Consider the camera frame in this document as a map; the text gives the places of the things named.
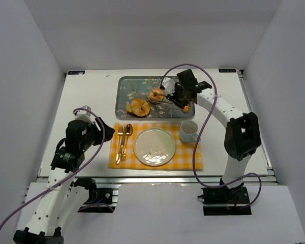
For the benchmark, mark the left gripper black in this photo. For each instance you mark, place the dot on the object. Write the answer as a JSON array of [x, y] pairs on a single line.
[[99, 133]]

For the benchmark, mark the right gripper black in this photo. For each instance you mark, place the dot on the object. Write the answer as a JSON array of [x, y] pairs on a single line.
[[179, 96]]

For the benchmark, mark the sugared bagel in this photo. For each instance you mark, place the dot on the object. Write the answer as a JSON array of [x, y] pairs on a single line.
[[155, 100]]

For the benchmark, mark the metal serving tongs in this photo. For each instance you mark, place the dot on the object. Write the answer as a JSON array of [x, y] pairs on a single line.
[[164, 100]]

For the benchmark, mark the knotted bread roll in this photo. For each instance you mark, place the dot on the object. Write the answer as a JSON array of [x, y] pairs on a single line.
[[140, 107]]

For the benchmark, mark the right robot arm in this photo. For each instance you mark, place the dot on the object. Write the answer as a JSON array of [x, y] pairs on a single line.
[[242, 136]]

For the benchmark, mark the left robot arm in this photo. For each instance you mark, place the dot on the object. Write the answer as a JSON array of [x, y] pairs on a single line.
[[66, 193]]

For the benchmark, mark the bread slice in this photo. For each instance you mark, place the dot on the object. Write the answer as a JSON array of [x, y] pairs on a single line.
[[129, 108]]

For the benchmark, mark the gold fork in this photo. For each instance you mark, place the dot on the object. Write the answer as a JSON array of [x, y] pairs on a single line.
[[120, 134]]

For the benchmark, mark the striped croissant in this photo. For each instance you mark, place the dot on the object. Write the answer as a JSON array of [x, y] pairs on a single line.
[[186, 109]]

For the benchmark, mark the gold knife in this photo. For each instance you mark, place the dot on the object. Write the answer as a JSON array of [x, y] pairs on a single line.
[[122, 143]]

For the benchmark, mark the gold spoon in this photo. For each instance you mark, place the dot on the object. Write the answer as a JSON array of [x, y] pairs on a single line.
[[126, 142]]

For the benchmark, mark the light blue mug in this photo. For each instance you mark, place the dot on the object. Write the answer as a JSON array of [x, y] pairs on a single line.
[[188, 131]]

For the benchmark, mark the right blue table label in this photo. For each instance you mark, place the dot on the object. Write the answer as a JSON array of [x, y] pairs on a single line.
[[227, 70]]

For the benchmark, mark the blue table label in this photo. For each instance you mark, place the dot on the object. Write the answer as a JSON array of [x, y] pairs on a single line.
[[227, 70], [77, 72]]

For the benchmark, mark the cream and green plate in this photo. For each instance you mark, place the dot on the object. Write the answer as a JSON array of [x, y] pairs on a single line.
[[154, 147]]

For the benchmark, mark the blue floral serving tray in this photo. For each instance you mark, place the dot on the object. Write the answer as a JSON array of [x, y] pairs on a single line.
[[131, 87]]

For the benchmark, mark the yellow checkered cloth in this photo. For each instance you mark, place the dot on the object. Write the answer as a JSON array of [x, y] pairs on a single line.
[[182, 160]]

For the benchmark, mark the left blue table label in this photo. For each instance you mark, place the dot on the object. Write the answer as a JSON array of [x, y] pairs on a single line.
[[77, 72]]

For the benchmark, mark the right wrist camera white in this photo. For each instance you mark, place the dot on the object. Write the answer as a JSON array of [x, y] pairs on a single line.
[[168, 85]]

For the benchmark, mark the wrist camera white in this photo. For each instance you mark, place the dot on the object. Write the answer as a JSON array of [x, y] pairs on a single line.
[[83, 117], [168, 85]]

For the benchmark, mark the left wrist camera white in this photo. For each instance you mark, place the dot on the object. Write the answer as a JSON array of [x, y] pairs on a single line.
[[83, 117]]

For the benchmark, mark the aluminium table rail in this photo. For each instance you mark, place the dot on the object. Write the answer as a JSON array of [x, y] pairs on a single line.
[[270, 179]]

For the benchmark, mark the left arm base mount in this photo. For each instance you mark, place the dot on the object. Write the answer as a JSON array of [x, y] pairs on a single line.
[[100, 199]]

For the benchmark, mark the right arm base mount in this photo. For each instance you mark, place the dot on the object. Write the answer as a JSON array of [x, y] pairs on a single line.
[[216, 202]]

